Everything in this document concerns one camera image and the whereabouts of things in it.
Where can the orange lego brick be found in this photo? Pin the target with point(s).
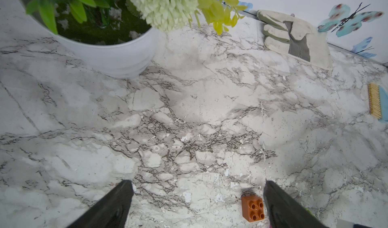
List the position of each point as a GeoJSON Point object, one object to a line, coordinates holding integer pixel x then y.
{"type": "Point", "coordinates": [252, 208]}

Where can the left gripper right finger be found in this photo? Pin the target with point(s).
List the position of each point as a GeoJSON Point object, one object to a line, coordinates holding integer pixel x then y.
{"type": "Point", "coordinates": [284, 211]}

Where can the work glove beige grey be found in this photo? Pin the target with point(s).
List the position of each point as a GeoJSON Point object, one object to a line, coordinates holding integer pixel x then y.
{"type": "Point", "coordinates": [295, 37]}

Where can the potted plant white pot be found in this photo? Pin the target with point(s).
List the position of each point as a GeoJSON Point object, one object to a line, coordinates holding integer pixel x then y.
{"type": "Point", "coordinates": [119, 37]}

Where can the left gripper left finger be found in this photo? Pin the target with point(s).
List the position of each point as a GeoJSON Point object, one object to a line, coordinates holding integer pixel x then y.
{"type": "Point", "coordinates": [109, 212]}

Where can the blue hand brush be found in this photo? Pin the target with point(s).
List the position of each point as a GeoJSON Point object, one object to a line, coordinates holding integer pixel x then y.
{"type": "Point", "coordinates": [378, 102]}

